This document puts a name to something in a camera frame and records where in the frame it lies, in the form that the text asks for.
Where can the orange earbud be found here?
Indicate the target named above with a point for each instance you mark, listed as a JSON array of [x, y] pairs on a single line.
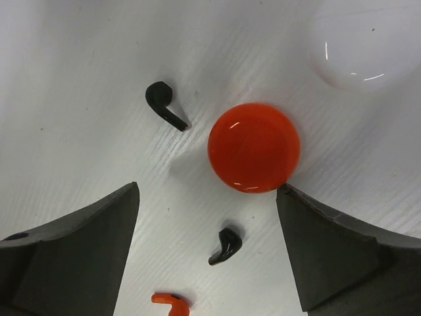
[[179, 306]]

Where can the black earbud far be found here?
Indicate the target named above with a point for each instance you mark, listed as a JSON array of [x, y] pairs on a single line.
[[159, 96]]

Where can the black earbud near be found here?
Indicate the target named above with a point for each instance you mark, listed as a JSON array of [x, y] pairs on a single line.
[[230, 244]]

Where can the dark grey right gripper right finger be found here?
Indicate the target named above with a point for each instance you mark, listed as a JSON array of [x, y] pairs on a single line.
[[345, 266]]

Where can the round orange earbud case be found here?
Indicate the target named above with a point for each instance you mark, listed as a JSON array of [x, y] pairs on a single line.
[[254, 148]]

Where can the round white earbud case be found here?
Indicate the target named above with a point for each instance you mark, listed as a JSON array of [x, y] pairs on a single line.
[[364, 45]]

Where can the black earbud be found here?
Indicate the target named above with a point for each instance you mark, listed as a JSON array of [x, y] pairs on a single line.
[[230, 244], [159, 96]]

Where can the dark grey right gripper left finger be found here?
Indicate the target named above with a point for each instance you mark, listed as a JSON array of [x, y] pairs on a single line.
[[73, 265]]

